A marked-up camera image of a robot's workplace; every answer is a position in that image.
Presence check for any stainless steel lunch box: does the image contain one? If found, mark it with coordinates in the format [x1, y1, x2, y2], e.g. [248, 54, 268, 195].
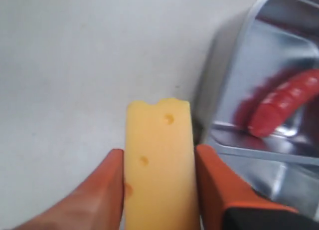
[192, 0, 319, 217]

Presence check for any yellow toy cheese wedge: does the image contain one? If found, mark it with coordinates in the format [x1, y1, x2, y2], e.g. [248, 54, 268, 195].
[124, 98, 200, 230]

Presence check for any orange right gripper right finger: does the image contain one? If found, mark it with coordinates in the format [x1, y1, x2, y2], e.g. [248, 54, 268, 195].
[195, 145, 298, 230]

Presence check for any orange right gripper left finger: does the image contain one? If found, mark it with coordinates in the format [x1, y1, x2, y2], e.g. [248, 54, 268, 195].
[16, 149, 124, 230]

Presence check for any red toy sausage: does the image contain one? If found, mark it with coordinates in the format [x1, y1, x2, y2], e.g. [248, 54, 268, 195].
[233, 68, 319, 138]

